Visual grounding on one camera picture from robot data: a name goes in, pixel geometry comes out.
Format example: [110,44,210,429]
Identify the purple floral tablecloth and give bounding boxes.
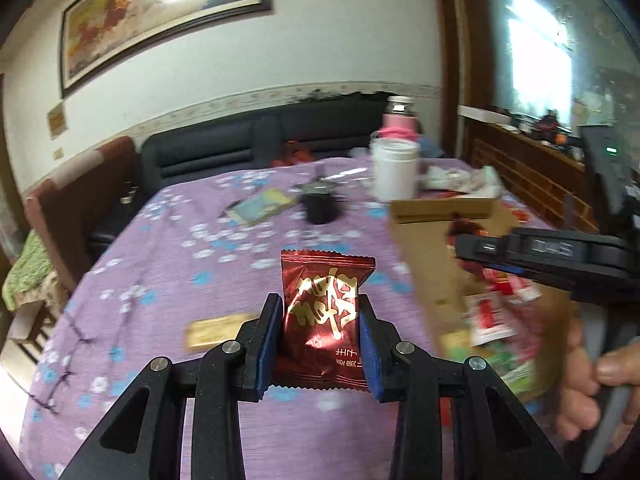
[17,152,551,480]

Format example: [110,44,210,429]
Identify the wooden sideboard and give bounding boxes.
[457,105,601,233]

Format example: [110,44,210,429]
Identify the black leather sofa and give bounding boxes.
[90,92,396,246]

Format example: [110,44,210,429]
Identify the small wall plaque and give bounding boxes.
[46,101,67,140]

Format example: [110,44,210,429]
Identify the brown armchair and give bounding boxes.
[24,135,138,306]

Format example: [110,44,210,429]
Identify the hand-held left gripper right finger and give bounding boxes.
[357,292,576,480]

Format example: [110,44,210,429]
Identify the large framed painting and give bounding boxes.
[60,0,273,100]

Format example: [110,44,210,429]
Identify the dark clothes on sofa back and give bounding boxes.
[295,87,396,106]

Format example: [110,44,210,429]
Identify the pink sleeved bottle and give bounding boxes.
[382,95,420,141]

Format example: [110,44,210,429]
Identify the dark red snack packet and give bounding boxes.
[272,249,377,391]

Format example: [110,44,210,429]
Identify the white plastic jar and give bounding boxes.
[370,137,422,203]

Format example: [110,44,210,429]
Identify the red bag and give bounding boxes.
[272,141,316,166]

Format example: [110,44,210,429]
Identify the beige biscuit packet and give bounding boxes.
[186,312,261,350]

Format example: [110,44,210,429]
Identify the yellow notebook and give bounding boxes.
[222,186,296,226]

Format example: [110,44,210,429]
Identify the black cup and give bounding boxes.
[295,180,346,226]

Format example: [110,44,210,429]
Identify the wooden stool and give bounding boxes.
[7,302,58,361]

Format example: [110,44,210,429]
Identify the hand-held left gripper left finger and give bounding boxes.
[59,292,285,480]

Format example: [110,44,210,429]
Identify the person's right hand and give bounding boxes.
[556,316,640,442]

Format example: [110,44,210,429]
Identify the pile of mixed snack packets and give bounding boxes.
[440,210,576,396]

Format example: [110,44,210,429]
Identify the white crumpled cloth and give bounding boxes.
[425,162,503,198]

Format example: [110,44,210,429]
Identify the shallow cardboard box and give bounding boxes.
[389,197,583,403]

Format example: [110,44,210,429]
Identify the small red black object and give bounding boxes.
[532,110,568,143]

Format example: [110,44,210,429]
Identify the purple-framed eyeglasses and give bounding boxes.
[27,310,96,413]

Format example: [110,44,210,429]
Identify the green patterned cloth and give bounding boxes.
[1,230,56,311]

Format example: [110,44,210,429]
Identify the etched glass mirror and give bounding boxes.
[480,0,640,131]

